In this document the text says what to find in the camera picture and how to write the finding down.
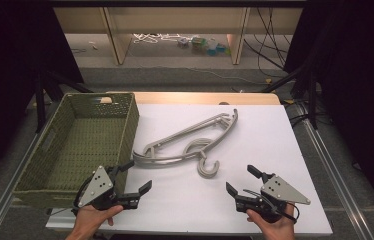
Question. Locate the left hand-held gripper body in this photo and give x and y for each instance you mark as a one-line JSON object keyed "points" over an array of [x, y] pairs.
{"points": [[96, 186]]}

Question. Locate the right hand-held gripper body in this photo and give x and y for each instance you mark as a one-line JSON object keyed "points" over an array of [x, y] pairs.
{"points": [[280, 190]]}

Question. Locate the grey plastic clothes hanger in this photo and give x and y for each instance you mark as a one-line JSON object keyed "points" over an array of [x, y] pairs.
{"points": [[200, 168], [193, 142]]}

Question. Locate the green woven basket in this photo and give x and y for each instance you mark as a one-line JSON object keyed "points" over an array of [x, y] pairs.
{"points": [[85, 143]]}

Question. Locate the person's left hand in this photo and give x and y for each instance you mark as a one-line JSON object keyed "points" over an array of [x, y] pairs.
{"points": [[91, 220]]}

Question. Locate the person's right hand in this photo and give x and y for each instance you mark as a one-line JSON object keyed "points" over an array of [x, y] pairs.
{"points": [[278, 230]]}

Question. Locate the white table sheet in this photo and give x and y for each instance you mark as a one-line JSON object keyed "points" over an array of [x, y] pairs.
{"points": [[268, 143]]}

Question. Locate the black metal stand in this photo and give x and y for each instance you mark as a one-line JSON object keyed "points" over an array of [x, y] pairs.
{"points": [[312, 100], [40, 106]]}

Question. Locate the black curtain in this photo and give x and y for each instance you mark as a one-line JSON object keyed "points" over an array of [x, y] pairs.
{"points": [[5, 66], [358, 83]]}

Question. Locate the pile of colourful toys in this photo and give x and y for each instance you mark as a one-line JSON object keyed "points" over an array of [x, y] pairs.
{"points": [[199, 43]]}

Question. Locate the light wooden shelf unit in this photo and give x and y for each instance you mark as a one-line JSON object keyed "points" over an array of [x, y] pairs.
{"points": [[175, 20]]}

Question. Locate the aluminium rail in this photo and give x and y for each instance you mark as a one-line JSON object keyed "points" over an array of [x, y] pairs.
{"points": [[337, 180], [3, 200]]}

